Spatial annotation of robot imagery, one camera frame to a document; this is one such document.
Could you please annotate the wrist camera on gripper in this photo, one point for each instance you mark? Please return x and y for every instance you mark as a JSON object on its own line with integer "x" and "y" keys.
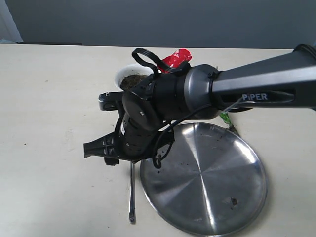
{"x": 111, "y": 101}

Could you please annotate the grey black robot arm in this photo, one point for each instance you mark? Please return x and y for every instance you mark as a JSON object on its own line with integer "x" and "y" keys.
{"x": 149, "y": 111}

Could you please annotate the round steel plate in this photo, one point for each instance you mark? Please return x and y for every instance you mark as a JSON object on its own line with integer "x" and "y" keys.
{"x": 211, "y": 183}

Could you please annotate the red artificial flower plant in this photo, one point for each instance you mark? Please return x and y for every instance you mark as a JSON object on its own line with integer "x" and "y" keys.
{"x": 176, "y": 58}

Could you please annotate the steel spork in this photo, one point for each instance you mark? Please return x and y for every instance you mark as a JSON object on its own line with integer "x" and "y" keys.
{"x": 132, "y": 210}

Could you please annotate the dark soil in pot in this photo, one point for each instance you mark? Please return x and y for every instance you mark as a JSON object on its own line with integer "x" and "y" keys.
{"x": 130, "y": 81}

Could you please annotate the white plastic flower pot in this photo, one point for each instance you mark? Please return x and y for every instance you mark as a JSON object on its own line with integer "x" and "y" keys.
{"x": 131, "y": 69}

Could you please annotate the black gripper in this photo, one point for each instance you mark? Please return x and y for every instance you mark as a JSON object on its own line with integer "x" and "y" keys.
{"x": 131, "y": 143}

